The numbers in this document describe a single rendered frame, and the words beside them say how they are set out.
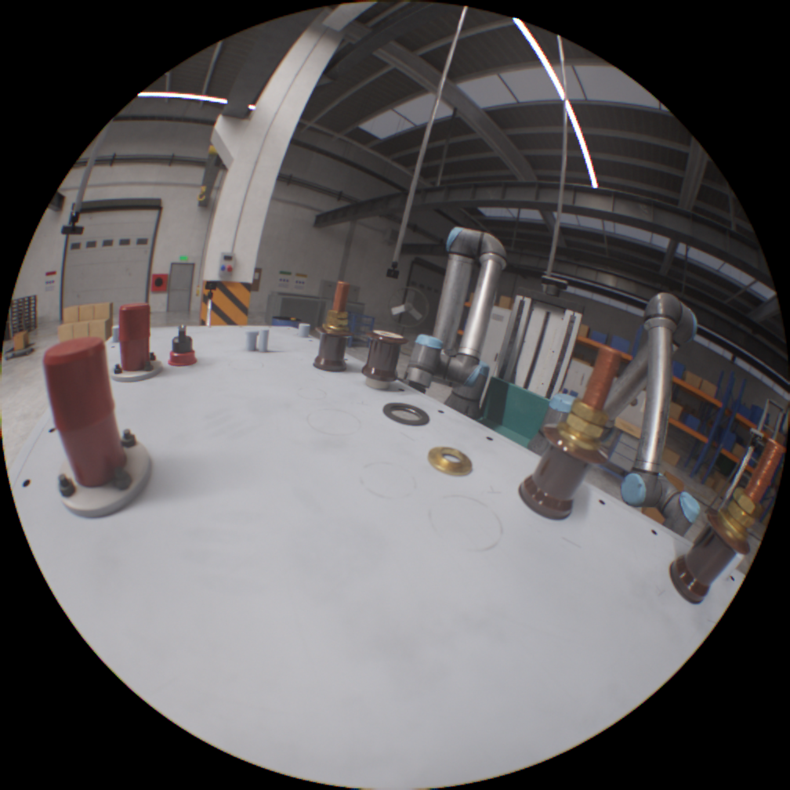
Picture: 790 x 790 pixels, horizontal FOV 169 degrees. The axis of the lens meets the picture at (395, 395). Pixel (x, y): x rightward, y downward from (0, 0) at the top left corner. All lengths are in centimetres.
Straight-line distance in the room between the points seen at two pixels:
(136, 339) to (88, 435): 33
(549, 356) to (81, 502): 147
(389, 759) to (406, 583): 14
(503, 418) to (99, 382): 137
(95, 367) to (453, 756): 35
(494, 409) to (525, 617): 120
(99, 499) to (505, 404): 137
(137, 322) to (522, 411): 139
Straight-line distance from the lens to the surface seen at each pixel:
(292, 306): 871
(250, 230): 530
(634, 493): 83
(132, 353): 58
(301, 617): 20
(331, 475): 29
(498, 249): 115
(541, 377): 137
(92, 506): 29
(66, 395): 26
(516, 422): 134
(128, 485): 29
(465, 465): 36
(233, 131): 601
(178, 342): 62
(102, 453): 29
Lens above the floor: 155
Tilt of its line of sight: 20 degrees down
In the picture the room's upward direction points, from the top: 13 degrees clockwise
